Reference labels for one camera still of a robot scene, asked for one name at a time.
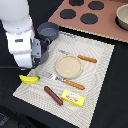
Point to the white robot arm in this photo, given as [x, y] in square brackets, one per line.
[15, 17]

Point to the beige bowl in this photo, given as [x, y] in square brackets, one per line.
[122, 15]

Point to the brown toy sausage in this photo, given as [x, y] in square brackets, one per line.
[53, 95]

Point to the black stove burner disc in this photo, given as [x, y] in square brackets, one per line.
[76, 2]
[67, 14]
[96, 5]
[89, 18]

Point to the tan wooden plate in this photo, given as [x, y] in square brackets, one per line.
[69, 66]

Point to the toy knife orange handle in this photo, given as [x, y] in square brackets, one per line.
[80, 56]

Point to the toy fork orange handle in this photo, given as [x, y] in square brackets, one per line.
[54, 77]

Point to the beige woven placemat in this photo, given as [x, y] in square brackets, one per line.
[92, 77]

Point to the yellow toy banana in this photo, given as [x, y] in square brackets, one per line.
[29, 80]

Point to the yellow toy butter box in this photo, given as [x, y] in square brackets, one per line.
[73, 98]

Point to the pink toy stove board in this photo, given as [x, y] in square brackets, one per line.
[105, 26]

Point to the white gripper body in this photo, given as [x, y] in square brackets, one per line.
[28, 51]

